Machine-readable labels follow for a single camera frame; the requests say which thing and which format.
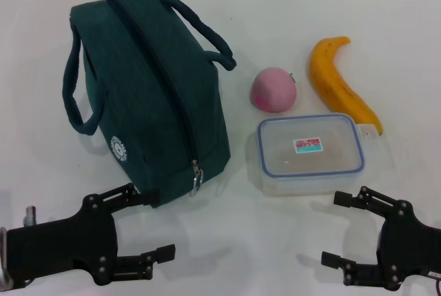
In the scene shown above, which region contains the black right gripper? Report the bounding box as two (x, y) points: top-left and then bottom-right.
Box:
(320, 185), (441, 292)

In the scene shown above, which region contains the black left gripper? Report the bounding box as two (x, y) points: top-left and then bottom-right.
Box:
(6, 182), (177, 286)

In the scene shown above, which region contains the metal zipper pull ring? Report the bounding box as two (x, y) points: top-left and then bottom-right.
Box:
(190, 160), (205, 193)

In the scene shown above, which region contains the clear plastic food container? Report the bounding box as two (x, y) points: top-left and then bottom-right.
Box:
(245, 112), (367, 197)

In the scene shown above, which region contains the dark teal insulated lunch bag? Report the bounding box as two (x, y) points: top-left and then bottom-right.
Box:
(61, 0), (238, 209)

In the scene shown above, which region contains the yellow banana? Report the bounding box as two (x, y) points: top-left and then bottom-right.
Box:
(308, 36), (384, 137)

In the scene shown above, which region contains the pink toy peach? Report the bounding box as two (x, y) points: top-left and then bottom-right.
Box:
(251, 67), (299, 114)

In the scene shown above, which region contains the left arm connector cable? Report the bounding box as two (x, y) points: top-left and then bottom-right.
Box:
(22, 205), (38, 228)

